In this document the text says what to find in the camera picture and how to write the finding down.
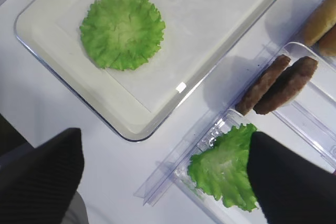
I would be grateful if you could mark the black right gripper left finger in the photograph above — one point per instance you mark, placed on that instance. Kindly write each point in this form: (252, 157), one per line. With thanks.
(39, 186)

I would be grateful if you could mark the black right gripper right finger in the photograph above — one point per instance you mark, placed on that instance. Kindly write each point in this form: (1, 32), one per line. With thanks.
(289, 188)

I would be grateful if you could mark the green lettuce leaf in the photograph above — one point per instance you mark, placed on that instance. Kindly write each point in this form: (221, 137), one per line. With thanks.
(122, 34)
(221, 171)

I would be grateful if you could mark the green lettuce leaf in rack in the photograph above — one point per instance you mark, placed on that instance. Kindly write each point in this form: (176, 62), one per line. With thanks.
(221, 171)

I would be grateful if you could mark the brown meat patty rear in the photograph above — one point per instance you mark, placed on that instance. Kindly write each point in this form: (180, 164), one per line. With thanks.
(288, 85)

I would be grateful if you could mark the brown meat patty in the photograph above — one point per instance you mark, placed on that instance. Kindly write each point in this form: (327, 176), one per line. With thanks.
(288, 85)
(262, 84)

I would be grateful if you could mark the brown meat patty front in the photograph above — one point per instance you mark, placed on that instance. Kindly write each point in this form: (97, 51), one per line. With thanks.
(262, 84)

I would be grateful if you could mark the clear right ingredient rack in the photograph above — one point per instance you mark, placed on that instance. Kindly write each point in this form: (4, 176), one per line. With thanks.
(304, 123)

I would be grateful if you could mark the bun slice front in rack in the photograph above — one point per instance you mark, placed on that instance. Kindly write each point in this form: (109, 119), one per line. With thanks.
(319, 22)

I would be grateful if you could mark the cream serving tray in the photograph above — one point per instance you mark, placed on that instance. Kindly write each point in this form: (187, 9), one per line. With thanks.
(37, 28)

